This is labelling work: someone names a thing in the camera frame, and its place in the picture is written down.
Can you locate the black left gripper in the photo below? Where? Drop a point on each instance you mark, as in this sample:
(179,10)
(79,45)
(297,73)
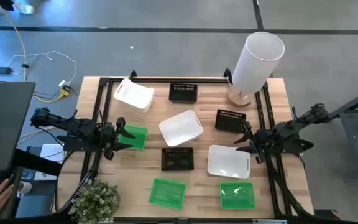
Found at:
(109,137)

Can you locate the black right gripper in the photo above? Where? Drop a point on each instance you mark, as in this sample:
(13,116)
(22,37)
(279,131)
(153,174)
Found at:
(266,140)

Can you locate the white plastic basket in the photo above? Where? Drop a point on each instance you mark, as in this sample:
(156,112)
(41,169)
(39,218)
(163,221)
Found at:
(180,127)
(227,161)
(132,95)

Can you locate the black mesh basket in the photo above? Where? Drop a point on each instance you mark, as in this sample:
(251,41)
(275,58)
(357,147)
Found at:
(177,159)
(182,95)
(228,123)

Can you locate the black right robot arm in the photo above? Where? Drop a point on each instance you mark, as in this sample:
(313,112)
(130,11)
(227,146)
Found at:
(294,130)

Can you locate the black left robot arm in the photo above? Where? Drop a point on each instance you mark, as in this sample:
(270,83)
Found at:
(73,124)

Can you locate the green mesh basket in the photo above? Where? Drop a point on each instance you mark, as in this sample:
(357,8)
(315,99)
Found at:
(139,138)
(236,196)
(166,194)

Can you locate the potted plant white flowers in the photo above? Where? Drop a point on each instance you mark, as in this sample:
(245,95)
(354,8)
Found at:
(93,202)

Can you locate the white paper sheets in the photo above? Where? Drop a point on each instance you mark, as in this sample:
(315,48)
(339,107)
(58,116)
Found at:
(53,154)

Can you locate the yellow plug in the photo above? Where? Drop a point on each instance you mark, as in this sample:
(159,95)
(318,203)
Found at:
(64,92)

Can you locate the white lamp wooden base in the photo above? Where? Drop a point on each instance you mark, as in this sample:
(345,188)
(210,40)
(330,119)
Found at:
(256,65)

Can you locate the white power adapter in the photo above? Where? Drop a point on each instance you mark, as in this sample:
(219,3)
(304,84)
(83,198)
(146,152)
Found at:
(63,83)

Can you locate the black flat bar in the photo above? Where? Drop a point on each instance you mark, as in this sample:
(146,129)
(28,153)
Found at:
(36,161)

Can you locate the white mug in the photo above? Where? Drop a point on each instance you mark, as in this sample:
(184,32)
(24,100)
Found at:
(25,188)

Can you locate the dark grey desk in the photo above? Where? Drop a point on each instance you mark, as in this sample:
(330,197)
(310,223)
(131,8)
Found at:
(5,124)

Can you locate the person's white shoe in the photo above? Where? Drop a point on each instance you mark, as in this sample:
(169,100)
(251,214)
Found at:
(25,8)

